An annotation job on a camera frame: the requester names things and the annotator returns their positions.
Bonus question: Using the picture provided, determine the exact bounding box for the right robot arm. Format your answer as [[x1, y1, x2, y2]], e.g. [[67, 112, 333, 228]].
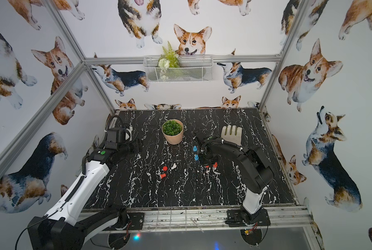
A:
[[194, 136, 274, 227]]

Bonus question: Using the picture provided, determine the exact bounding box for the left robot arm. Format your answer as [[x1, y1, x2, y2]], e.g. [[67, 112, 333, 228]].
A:
[[26, 115, 143, 250]]

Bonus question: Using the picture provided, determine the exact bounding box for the beige plant pot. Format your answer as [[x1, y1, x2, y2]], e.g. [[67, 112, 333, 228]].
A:
[[162, 119, 184, 145]]

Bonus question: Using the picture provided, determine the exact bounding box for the green succulent plant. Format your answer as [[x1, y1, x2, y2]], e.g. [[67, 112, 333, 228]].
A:
[[163, 120, 183, 136]]

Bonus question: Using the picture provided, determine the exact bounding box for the green fern with flower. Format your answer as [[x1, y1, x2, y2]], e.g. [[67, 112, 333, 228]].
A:
[[158, 42, 181, 80]]

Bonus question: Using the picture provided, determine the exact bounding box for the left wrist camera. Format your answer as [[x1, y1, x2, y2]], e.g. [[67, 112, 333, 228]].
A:
[[125, 124, 133, 141]]

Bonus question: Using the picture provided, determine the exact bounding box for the white wire wall basket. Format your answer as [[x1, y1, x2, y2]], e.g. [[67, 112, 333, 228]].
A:
[[143, 55, 214, 83]]

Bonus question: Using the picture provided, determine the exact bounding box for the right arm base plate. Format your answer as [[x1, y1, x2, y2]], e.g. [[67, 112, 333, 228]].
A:
[[225, 207, 271, 227]]

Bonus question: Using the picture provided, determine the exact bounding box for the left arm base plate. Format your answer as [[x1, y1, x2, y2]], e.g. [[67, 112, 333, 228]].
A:
[[103, 212, 145, 232]]

